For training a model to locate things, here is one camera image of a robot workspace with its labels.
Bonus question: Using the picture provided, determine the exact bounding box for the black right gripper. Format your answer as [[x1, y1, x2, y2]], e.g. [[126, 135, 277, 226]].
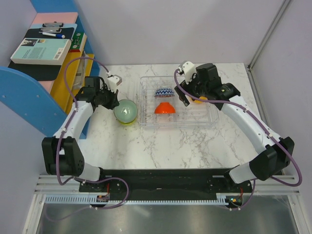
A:
[[175, 69, 209, 107]]

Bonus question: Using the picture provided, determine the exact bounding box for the blue orange patterned bowl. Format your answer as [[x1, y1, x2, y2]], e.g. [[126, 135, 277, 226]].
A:
[[154, 88, 175, 98]]

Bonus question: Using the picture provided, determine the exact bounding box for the solid orange bowl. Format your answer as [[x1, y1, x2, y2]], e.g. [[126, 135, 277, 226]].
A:
[[154, 102, 176, 114]]

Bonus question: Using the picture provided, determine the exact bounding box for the yellow bowl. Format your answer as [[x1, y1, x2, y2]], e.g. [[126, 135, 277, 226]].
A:
[[189, 97, 207, 104]]

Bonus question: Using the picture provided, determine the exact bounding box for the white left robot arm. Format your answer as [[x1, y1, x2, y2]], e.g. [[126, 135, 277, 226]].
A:
[[41, 76, 122, 192]]

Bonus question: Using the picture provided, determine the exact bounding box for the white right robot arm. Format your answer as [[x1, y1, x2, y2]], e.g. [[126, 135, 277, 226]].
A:
[[174, 61, 294, 192]]

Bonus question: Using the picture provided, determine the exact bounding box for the pale green-grey bowl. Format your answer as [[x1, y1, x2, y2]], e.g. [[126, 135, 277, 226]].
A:
[[113, 99, 138, 118]]

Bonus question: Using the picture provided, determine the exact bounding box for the clear plastic sleeve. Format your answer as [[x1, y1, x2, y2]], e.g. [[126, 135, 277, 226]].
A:
[[72, 59, 88, 90]]

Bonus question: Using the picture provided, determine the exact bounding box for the lime green bowl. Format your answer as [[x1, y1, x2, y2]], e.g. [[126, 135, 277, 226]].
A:
[[116, 116, 137, 125]]

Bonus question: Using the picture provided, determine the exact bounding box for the green book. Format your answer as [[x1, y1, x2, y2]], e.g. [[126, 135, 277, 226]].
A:
[[69, 32, 87, 53]]

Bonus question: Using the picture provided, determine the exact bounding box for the black clipboard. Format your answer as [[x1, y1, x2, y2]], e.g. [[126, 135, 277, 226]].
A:
[[8, 27, 75, 81]]

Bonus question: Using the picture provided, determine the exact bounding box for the blue white marker pen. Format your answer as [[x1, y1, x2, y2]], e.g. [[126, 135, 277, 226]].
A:
[[42, 32, 66, 39]]

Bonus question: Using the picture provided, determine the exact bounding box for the teal paperback book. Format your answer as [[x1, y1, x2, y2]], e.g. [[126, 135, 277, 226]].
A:
[[10, 38, 71, 66]]

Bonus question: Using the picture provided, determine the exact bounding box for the blue shelf unit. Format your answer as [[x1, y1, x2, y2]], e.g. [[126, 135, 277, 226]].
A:
[[0, 0, 86, 137]]

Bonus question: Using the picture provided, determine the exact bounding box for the pink board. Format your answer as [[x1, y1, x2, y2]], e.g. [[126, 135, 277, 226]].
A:
[[30, 12, 79, 93]]

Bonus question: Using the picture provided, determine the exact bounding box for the light blue clipboard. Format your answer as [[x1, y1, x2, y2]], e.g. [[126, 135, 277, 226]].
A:
[[30, 22, 77, 39]]

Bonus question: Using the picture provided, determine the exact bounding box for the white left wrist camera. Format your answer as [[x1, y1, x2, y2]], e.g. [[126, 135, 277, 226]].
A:
[[105, 72, 122, 93]]

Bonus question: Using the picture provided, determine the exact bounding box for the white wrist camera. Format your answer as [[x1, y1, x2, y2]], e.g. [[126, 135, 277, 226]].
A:
[[178, 61, 196, 84], [105, 72, 122, 93]]

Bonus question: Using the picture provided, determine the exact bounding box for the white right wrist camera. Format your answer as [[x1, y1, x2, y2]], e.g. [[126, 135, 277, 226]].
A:
[[178, 61, 196, 84]]

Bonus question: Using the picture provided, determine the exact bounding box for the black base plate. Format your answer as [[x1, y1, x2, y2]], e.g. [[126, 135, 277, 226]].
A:
[[79, 169, 252, 200]]

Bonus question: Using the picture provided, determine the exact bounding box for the white cable duct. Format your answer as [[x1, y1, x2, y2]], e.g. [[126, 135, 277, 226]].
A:
[[44, 195, 242, 206]]

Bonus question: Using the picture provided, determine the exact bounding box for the aluminium frame rail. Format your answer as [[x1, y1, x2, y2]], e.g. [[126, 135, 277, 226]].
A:
[[247, 0, 293, 72]]

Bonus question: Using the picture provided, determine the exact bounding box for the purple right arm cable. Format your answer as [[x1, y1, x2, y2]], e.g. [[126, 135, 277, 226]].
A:
[[173, 69, 303, 212]]

